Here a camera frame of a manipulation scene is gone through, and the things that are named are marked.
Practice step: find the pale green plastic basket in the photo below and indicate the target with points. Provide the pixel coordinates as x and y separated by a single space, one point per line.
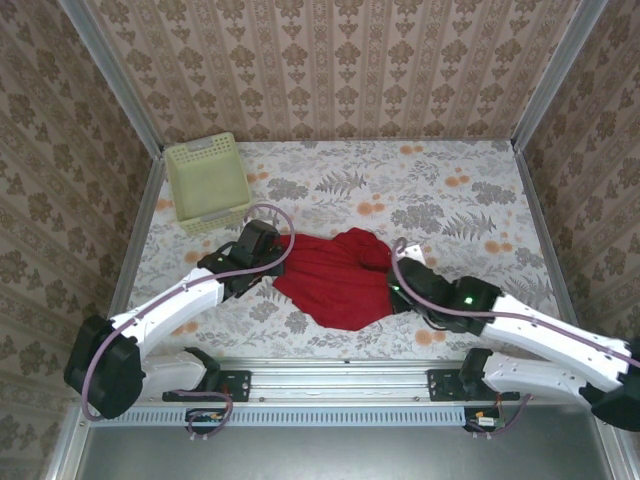
210 180

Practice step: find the red t-shirt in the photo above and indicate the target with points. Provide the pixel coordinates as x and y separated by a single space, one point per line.
335 285

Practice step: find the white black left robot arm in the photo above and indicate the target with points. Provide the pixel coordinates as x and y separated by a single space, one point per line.
175 310

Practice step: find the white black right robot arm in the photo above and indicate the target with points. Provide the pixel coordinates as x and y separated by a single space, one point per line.
540 380

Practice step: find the small circuit board with connector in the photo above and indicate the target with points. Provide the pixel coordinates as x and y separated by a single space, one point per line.
485 421
205 417

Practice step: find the floral patterned table cover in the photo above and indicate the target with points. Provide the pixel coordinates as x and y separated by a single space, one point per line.
350 155

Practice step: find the grey metal sheet panel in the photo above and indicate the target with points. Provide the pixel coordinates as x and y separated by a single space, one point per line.
325 455

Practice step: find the aluminium table side rail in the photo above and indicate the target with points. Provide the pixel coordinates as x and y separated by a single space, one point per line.
134 250
534 200

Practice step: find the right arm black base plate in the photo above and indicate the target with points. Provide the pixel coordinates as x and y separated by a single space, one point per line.
440 385

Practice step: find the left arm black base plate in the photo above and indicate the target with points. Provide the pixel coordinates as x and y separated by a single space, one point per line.
240 385

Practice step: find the long aluminium mounting rail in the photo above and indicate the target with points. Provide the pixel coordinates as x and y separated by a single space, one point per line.
340 382

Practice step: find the aluminium corner post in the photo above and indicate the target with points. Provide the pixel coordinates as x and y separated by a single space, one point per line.
119 80
552 80

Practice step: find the aluminium frame bar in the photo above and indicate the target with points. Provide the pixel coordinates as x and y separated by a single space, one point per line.
70 445
614 450

